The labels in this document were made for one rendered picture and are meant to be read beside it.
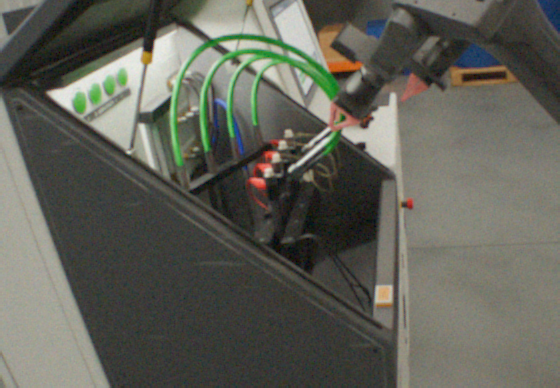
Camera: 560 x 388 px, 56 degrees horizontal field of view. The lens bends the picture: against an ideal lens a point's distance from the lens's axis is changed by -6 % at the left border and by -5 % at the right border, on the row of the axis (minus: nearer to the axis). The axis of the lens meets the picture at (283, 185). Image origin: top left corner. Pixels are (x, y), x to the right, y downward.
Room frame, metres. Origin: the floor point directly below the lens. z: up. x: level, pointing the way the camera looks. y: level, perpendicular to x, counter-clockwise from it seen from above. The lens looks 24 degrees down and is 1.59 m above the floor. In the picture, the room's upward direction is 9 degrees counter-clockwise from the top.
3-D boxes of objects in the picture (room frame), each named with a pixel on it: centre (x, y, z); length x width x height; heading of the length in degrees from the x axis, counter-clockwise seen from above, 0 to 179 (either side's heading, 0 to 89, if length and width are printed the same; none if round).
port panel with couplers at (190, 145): (1.41, 0.22, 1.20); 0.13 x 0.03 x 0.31; 165
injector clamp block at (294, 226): (1.23, 0.00, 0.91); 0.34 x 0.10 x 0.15; 165
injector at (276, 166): (1.19, 0.00, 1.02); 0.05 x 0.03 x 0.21; 75
